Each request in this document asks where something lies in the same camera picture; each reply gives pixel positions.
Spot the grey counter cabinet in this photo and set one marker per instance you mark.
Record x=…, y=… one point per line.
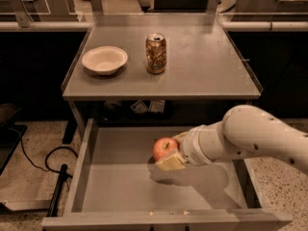
x=202, y=62

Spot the red apple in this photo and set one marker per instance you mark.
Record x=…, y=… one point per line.
x=162, y=147

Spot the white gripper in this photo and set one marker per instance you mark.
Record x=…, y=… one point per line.
x=192, y=148

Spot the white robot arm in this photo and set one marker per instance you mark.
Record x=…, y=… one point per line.
x=244, y=132

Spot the grey open drawer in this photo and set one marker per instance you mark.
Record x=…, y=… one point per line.
x=117, y=187

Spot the white bowl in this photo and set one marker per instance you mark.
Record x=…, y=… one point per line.
x=105, y=60

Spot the black power strip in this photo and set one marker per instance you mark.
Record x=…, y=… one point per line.
x=53, y=207

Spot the white label card right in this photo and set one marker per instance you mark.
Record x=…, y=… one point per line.
x=157, y=106

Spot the white label card left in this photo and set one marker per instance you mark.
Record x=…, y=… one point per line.
x=139, y=108

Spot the gold soda can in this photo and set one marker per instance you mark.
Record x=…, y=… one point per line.
x=156, y=53

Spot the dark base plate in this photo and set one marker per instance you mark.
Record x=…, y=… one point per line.
x=10, y=132

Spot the white label card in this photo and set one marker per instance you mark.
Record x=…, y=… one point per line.
x=157, y=106
x=139, y=108

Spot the dark round object on shelf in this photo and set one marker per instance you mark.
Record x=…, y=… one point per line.
x=112, y=109

